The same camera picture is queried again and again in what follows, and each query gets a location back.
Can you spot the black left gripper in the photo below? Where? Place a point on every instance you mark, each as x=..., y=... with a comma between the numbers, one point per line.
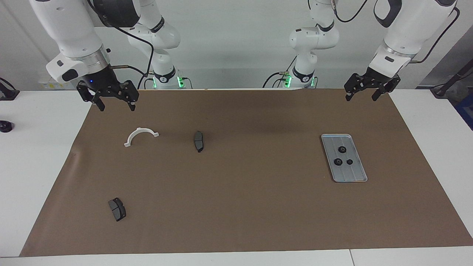
x=377, y=77

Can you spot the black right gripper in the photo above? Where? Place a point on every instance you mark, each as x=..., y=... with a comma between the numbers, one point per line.
x=103, y=83

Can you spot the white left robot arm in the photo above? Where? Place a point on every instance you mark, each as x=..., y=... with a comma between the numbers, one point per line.
x=314, y=37

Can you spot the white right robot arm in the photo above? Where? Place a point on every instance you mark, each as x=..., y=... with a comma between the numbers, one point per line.
x=66, y=29

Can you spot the silver metal tray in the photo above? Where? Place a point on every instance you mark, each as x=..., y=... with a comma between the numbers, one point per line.
x=351, y=173

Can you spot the white power strip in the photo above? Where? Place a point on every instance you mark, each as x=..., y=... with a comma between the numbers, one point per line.
x=51, y=86

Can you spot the black stand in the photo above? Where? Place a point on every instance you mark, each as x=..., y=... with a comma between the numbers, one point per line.
x=449, y=83

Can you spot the blue box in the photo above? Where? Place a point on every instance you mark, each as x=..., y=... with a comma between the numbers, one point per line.
x=466, y=111

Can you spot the long grey brake pad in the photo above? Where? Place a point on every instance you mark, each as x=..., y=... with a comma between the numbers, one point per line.
x=198, y=142

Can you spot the black table clamp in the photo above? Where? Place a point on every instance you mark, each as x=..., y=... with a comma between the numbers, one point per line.
x=7, y=93

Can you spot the small black round knob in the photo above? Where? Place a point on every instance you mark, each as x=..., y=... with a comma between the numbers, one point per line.
x=5, y=126

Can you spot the short grey brake pad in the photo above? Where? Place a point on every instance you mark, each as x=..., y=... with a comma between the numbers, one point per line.
x=117, y=210

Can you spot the brown paper table mat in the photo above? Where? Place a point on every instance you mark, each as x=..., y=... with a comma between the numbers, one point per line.
x=258, y=203

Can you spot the white curved plastic bracket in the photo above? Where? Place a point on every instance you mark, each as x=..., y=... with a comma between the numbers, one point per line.
x=141, y=130

